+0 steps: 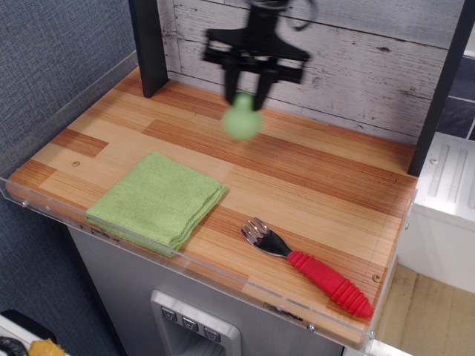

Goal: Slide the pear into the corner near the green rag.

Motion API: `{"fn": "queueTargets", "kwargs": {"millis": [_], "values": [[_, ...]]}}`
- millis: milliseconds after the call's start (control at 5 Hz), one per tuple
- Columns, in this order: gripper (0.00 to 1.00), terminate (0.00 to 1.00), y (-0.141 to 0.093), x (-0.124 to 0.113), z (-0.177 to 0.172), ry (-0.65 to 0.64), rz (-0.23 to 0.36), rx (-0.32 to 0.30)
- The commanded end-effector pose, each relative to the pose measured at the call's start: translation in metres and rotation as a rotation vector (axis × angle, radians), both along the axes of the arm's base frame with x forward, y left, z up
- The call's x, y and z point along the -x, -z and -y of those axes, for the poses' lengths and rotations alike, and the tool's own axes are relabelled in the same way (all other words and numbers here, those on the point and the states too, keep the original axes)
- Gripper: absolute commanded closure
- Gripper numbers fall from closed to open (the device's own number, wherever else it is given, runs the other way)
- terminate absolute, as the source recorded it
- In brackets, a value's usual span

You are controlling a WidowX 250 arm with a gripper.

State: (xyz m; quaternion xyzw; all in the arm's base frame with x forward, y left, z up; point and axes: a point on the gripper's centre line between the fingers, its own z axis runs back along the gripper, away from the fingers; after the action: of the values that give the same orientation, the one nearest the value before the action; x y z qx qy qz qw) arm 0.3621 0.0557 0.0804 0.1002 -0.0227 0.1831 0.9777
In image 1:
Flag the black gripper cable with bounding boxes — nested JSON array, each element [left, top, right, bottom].
[[285, 0, 320, 31]]

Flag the silver dispenser button panel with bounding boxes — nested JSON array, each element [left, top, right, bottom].
[[150, 290, 242, 355]]

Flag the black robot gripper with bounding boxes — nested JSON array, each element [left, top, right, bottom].
[[203, 1, 310, 111]]

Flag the dark vertical post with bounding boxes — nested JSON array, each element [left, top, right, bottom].
[[128, 0, 168, 98], [407, 0, 474, 177]]

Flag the left dark vertical post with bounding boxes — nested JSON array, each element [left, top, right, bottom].
[[128, 0, 168, 98]]

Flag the right dark vertical post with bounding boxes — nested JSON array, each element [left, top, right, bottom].
[[407, 0, 474, 177]]

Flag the red handled metal fork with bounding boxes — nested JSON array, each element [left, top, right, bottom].
[[241, 217, 374, 319]]

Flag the grey toy fridge cabinet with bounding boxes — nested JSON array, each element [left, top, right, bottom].
[[70, 224, 344, 355]]

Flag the yellow black object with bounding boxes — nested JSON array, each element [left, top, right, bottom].
[[1, 310, 68, 355]]

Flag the green toy pear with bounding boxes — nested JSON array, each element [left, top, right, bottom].
[[222, 92, 263, 141]]

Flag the green folded rag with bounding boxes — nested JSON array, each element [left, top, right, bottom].
[[85, 152, 226, 257]]

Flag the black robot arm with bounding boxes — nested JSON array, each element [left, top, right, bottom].
[[203, 1, 310, 111]]

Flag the white toy sink unit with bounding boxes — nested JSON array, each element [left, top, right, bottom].
[[396, 133, 474, 292]]

